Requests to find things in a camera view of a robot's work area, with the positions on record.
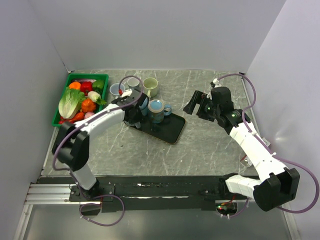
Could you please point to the pale green mug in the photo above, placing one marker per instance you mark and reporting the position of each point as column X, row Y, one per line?
column 150, row 87

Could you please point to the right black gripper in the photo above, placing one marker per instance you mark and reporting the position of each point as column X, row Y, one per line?
column 203, row 99

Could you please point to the blue mug tan rim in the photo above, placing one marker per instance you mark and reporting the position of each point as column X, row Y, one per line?
column 158, row 110

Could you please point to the green toy pepper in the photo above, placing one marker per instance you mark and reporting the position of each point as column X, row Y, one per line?
column 98, row 85

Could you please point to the toy cabbage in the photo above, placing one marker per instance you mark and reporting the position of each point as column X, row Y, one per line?
column 70, row 103

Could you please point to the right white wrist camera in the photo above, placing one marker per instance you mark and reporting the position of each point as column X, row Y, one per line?
column 215, row 83

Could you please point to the orange toy carrot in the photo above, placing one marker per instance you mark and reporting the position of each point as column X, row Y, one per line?
column 78, row 117

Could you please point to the red toy pepper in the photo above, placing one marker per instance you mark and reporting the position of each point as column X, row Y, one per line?
column 86, row 87

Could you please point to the pink toy onion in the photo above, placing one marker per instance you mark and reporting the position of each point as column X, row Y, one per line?
column 88, row 115

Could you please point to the dark grey mug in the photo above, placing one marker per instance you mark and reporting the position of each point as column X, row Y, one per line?
column 136, row 125

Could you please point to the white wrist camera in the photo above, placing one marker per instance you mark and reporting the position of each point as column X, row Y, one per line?
column 126, row 94
column 215, row 83

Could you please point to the green plastic crate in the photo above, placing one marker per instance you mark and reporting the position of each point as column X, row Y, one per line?
column 87, row 105

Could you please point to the red toy chili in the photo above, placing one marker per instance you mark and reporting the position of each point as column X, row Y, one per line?
column 65, row 121

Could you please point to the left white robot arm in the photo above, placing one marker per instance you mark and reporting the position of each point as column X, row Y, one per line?
column 72, row 144

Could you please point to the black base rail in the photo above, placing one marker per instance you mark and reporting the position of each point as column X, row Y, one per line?
column 117, row 193

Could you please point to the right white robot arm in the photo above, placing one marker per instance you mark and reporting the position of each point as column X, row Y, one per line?
column 276, row 184

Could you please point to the black serving tray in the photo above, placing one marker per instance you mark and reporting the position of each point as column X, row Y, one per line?
column 167, row 131

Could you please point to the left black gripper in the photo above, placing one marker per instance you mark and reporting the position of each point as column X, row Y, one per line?
column 138, row 118

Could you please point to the white footed mug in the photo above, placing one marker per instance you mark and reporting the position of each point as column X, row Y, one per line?
column 114, row 89

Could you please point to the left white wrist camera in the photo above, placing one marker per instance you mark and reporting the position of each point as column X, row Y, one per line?
column 126, row 94

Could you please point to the light blue hexagonal mug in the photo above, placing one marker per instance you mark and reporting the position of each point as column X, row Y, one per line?
column 144, row 107

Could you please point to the small slate grey mug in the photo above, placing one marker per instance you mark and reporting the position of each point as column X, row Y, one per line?
column 133, row 83

